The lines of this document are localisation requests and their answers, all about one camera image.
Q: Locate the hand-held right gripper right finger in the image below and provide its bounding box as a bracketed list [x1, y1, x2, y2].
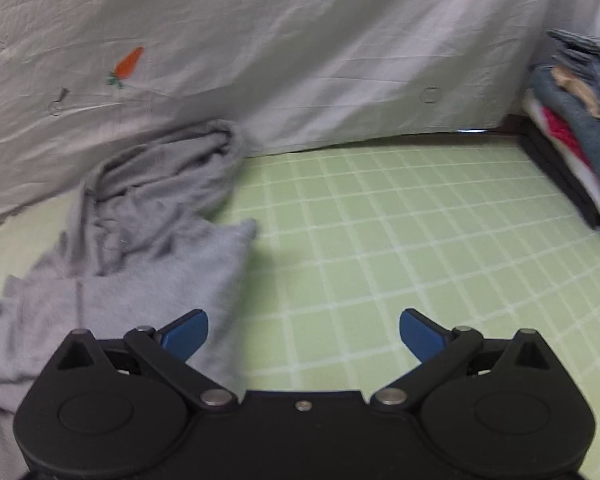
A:
[370, 308, 553, 411]

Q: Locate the blue folded garment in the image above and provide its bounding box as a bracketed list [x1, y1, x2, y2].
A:
[530, 65, 600, 196]

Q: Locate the checked grey folded garment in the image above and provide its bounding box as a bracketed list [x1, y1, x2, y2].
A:
[547, 29, 600, 121]

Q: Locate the white carrot print sheet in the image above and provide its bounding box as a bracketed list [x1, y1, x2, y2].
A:
[0, 0, 600, 235]

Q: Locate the black folded garment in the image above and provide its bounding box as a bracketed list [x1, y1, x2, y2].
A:
[517, 120, 600, 231]

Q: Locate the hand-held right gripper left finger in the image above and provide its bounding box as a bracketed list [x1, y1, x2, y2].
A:
[55, 309, 238, 411]

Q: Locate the green grid mat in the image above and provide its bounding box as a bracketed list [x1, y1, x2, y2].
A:
[0, 142, 600, 480]

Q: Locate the tan folded garment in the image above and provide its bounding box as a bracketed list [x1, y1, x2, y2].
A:
[552, 66, 600, 137]

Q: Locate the red folded garment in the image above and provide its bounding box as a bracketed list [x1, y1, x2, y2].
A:
[542, 107, 595, 167]

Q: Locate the grey hoodie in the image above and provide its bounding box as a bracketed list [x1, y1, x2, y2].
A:
[0, 119, 259, 480]

